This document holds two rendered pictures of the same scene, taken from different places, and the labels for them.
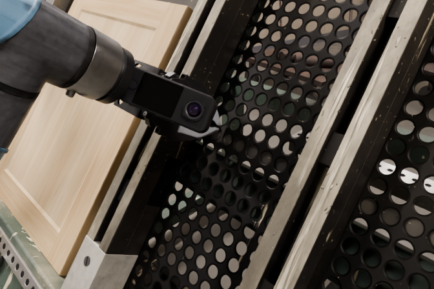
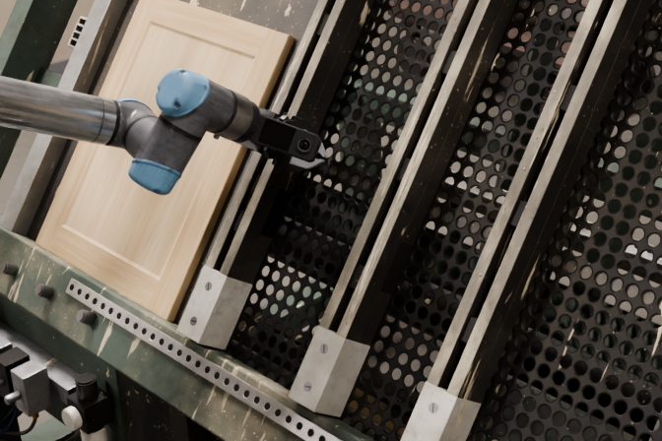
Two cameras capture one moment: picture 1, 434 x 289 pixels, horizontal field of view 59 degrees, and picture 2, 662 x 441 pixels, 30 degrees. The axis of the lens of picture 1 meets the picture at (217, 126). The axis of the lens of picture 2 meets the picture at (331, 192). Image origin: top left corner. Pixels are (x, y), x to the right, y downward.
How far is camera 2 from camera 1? 1.53 m
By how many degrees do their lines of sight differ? 1
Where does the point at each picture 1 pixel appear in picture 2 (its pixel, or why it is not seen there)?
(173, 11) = (273, 39)
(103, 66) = (241, 117)
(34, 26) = (209, 98)
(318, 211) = (393, 212)
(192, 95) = (302, 134)
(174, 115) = (290, 149)
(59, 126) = not seen: hidden behind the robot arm
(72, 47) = (226, 107)
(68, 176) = (161, 221)
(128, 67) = (256, 116)
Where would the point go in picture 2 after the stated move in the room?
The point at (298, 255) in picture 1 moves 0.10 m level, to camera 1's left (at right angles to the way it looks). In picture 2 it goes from (380, 242) to (316, 245)
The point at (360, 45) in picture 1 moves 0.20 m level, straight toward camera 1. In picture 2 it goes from (423, 94) to (383, 144)
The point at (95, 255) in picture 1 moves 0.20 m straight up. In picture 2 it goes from (217, 280) to (208, 175)
